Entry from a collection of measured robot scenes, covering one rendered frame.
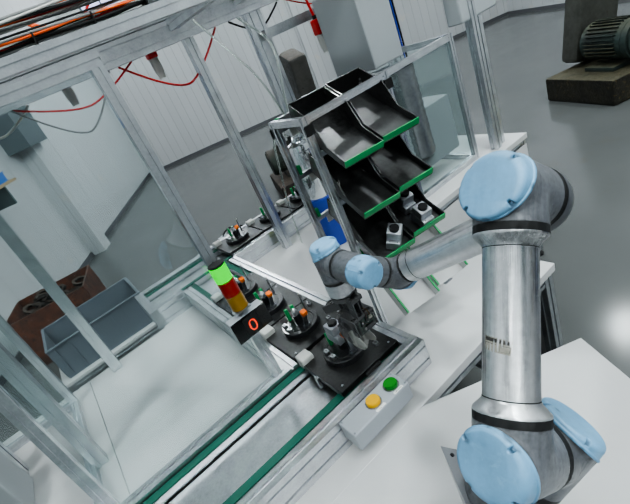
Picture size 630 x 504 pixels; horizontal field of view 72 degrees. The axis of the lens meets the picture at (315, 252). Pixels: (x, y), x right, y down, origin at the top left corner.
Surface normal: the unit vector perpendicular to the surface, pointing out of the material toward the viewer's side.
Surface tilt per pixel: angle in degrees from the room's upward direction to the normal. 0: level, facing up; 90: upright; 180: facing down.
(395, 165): 25
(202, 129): 90
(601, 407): 0
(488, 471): 57
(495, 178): 43
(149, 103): 90
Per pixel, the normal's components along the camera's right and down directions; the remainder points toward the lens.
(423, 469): -0.37, -0.82
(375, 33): 0.57, 0.18
